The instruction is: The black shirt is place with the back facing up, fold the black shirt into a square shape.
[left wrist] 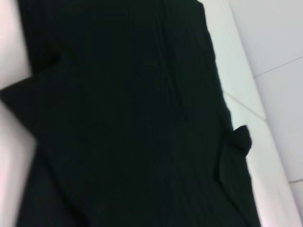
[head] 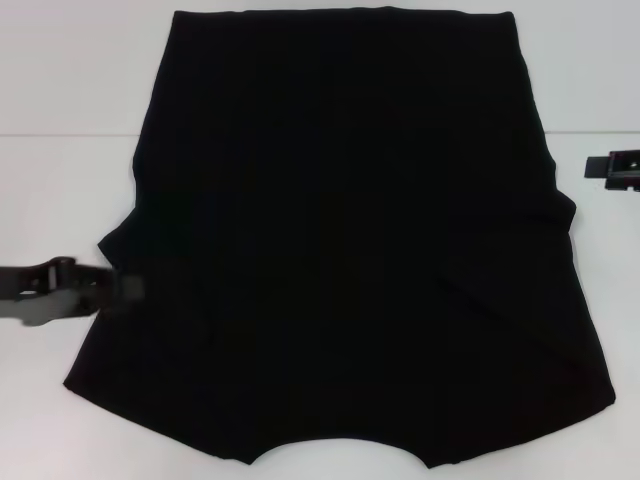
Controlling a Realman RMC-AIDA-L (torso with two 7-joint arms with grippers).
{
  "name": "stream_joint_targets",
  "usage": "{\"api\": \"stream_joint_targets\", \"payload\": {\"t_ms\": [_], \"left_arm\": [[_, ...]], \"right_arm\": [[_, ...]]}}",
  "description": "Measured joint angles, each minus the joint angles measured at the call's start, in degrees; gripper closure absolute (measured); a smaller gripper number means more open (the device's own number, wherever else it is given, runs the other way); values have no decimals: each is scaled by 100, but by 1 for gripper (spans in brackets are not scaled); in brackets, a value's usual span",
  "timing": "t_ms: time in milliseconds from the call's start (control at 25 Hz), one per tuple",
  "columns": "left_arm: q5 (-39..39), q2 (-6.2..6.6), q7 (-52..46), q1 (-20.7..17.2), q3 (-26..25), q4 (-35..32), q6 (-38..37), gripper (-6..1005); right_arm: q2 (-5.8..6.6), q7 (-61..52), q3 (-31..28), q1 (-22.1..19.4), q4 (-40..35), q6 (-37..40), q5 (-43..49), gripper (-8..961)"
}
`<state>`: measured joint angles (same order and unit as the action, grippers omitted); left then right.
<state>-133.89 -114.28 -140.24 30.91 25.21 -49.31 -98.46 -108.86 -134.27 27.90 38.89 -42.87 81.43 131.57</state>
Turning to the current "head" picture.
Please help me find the black t-shirt with FREE print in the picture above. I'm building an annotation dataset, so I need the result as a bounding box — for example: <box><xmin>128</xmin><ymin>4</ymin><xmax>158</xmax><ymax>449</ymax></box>
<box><xmin>62</xmin><ymin>4</ymin><xmax>618</xmax><ymax>457</ymax></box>

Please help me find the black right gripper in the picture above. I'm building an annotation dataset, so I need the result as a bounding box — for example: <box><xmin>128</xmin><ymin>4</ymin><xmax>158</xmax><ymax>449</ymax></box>
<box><xmin>583</xmin><ymin>149</ymin><xmax>640</xmax><ymax>192</ymax></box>

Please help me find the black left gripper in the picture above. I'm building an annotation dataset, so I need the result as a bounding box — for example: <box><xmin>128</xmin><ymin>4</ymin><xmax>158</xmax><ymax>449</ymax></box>
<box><xmin>0</xmin><ymin>255</ymin><xmax>147</xmax><ymax>328</ymax></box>

